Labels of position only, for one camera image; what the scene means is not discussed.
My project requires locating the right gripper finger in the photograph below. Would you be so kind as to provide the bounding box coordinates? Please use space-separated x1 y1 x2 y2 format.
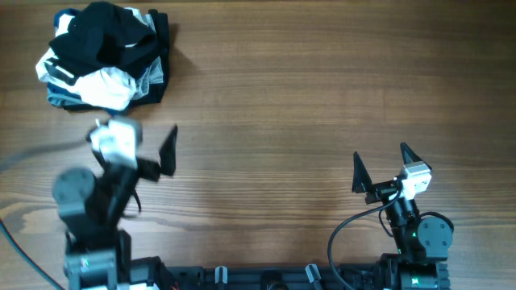
400 142 431 168
352 151 372 193

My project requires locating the black t-shirt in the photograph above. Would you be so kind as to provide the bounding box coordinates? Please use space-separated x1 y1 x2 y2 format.
49 2 160 78

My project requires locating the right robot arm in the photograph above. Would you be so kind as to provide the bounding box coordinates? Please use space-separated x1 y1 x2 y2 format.
352 143 455 289

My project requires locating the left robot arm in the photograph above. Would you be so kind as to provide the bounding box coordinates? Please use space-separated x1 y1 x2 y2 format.
52 122 178 289

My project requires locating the white black printed shirt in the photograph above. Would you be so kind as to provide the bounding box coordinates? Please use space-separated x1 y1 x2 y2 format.
35 6 148 112

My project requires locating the blue folded garment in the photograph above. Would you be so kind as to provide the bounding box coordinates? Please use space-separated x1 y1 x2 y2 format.
46 7 162 117

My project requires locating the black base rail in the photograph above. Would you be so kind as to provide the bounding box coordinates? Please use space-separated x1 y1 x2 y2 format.
130 263 451 290

